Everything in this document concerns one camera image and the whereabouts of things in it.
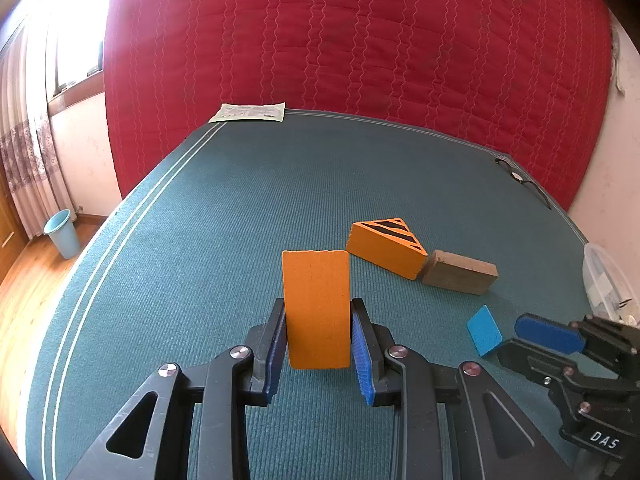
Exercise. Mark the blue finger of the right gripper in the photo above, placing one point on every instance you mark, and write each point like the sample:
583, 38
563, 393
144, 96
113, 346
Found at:
549, 334
536, 364

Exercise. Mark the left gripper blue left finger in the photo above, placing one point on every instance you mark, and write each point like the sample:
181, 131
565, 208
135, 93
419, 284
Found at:
197, 413

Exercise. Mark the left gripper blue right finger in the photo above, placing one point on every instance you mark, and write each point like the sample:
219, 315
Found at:
447, 419

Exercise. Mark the blue wedge block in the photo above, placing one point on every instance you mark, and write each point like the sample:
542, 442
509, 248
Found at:
484, 331

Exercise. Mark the orange rectangular-face wedge block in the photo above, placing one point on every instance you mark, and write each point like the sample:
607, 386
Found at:
317, 309

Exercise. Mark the clear plastic bowl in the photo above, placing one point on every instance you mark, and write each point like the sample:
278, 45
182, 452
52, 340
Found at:
608, 291

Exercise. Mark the brown rectangular block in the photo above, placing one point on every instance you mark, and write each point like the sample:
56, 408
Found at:
459, 273

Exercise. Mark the orange striped triangular block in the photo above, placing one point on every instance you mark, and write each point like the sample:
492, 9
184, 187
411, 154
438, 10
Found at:
388, 243

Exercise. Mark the light blue waste bin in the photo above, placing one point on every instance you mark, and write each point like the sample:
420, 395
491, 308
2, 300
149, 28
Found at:
62, 232

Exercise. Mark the red quilted mattress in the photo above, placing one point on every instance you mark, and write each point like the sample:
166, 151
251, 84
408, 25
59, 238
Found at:
528, 78

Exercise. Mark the white paper leaflet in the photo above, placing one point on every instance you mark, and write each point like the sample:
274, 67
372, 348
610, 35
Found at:
267, 112

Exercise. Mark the patterned curtain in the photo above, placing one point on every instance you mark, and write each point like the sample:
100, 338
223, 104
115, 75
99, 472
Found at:
29, 158

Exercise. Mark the window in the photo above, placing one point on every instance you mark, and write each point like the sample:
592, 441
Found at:
74, 44

